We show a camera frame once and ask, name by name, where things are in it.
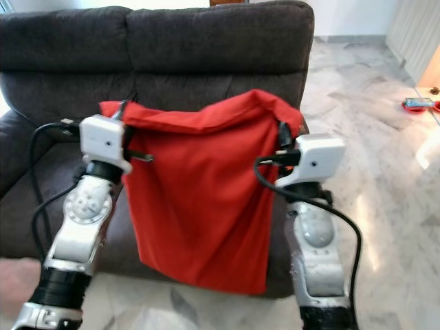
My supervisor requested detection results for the dark grey fabric sofa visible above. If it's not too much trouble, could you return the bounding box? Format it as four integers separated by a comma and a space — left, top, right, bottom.
0, 0, 316, 300

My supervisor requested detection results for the pale pink pillow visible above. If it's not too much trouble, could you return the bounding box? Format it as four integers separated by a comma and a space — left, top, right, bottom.
0, 258, 45, 320

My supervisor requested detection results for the red tray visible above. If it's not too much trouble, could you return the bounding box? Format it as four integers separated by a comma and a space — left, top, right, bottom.
402, 98, 440, 115

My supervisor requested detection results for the teal phone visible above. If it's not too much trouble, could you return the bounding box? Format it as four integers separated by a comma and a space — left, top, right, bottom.
406, 98, 435, 109

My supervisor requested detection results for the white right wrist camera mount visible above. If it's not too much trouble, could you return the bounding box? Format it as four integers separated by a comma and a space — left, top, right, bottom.
275, 134, 346, 188

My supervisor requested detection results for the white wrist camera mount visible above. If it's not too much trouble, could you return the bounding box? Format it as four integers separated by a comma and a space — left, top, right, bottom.
275, 134, 346, 188
79, 115, 133, 174

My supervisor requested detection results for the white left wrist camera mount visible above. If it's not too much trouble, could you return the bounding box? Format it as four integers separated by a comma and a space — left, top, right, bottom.
79, 115, 133, 174

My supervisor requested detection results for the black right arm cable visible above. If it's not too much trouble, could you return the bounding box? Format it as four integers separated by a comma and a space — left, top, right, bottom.
253, 157, 364, 310

